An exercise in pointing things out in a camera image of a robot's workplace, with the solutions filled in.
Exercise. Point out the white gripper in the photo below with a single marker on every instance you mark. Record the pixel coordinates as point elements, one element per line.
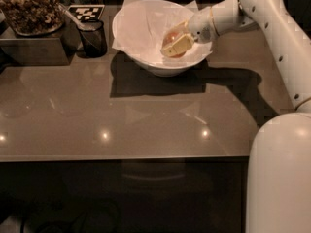
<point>199,25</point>

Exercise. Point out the red orange apple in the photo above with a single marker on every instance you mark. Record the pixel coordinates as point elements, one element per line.
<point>173,39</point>

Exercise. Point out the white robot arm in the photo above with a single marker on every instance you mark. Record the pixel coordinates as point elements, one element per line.
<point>278,196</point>

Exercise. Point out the white bowl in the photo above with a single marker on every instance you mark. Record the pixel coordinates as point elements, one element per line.
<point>162,67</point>

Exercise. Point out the glass bowl of snacks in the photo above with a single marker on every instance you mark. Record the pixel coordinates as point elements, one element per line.
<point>32,17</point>

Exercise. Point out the white paper liner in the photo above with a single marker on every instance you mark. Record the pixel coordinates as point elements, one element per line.
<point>139,29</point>

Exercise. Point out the black mesh pen cup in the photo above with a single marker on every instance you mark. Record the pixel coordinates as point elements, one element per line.
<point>93,38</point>

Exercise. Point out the black white marker tag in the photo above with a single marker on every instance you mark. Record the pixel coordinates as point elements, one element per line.
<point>86,13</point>

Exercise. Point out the white spoon in cup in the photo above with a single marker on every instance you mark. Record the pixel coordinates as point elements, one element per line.
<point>63,9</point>

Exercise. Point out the grey metal box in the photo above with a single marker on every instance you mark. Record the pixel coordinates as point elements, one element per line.
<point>55,49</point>

